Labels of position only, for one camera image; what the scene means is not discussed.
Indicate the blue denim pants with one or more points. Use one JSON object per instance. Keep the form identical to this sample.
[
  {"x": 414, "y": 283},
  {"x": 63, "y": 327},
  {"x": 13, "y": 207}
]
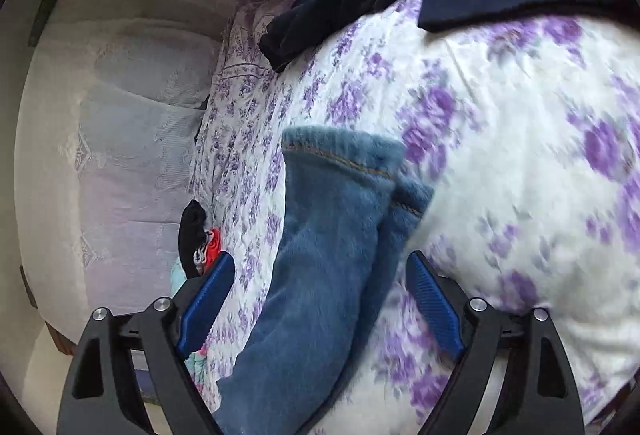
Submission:
[{"x": 310, "y": 290}]

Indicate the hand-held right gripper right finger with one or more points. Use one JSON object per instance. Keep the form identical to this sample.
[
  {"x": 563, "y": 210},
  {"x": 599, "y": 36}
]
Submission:
[{"x": 435, "y": 310}]

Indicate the folded floral blanket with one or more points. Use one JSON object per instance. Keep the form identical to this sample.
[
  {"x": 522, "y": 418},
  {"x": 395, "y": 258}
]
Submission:
[{"x": 197, "y": 367}]

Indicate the white lace cover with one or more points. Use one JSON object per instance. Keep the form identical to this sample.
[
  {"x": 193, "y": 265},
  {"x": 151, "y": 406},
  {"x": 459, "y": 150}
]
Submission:
[{"x": 125, "y": 165}]

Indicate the purple floral bedsheet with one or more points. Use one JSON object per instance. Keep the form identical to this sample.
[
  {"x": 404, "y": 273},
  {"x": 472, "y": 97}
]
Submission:
[{"x": 500, "y": 165}]

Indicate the black garment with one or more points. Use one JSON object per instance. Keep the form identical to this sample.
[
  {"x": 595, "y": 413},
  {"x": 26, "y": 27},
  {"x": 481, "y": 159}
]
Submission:
[{"x": 192, "y": 235}]

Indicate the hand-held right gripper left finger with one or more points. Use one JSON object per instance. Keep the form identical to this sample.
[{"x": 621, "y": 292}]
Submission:
[{"x": 202, "y": 310}]

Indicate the white grey garment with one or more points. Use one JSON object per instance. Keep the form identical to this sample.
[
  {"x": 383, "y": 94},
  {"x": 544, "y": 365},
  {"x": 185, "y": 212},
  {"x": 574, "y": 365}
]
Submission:
[{"x": 201, "y": 259}]

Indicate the red garment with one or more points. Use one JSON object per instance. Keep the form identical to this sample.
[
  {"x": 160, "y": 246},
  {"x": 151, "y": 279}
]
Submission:
[{"x": 214, "y": 245}]

